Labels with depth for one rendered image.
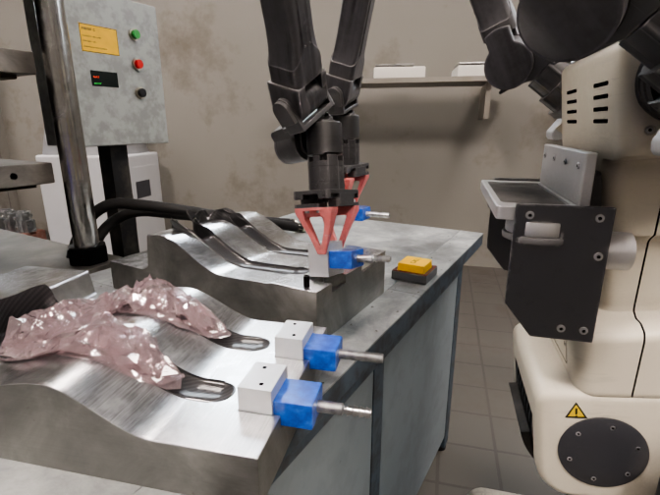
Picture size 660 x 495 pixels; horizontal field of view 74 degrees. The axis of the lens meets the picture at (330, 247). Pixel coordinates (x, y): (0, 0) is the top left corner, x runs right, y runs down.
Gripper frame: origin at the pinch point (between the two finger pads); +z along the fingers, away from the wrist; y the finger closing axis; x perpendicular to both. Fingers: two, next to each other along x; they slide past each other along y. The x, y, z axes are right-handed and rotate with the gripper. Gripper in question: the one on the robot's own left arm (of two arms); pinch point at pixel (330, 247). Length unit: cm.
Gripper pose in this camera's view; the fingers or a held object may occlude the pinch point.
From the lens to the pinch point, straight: 70.9
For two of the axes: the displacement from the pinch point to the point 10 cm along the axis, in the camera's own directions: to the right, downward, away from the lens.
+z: 0.5, 9.9, 0.9
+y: -5.0, 1.0, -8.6
